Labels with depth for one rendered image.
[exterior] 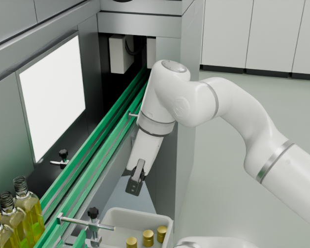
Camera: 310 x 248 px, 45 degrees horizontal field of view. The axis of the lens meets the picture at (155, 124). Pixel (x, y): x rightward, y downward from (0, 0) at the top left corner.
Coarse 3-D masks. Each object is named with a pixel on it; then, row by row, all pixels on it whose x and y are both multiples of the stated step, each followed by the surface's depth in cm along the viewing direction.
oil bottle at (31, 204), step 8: (32, 192) 95; (16, 200) 92; (24, 200) 92; (32, 200) 94; (24, 208) 92; (32, 208) 94; (40, 208) 98; (32, 216) 94; (40, 216) 98; (32, 224) 95; (40, 224) 99; (32, 232) 96; (40, 232) 99; (32, 240) 97
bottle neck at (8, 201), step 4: (4, 192) 87; (8, 192) 87; (0, 196) 86; (4, 196) 88; (8, 196) 86; (0, 200) 86; (4, 200) 85; (8, 200) 86; (12, 200) 87; (0, 204) 86; (4, 204) 86; (8, 204) 86; (12, 204) 87; (4, 208) 86; (8, 208) 87; (12, 208) 88; (4, 212) 87; (8, 212) 87; (12, 212) 88
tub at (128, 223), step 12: (108, 216) 123; (120, 216) 126; (132, 216) 125; (144, 216) 124; (156, 216) 123; (120, 228) 128; (132, 228) 127; (144, 228) 126; (156, 228) 125; (168, 228) 118; (108, 240) 123; (120, 240) 123; (156, 240) 123
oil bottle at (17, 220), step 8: (16, 208) 90; (8, 216) 87; (16, 216) 88; (24, 216) 91; (8, 224) 87; (16, 224) 88; (24, 224) 91; (16, 232) 88; (24, 232) 91; (24, 240) 92
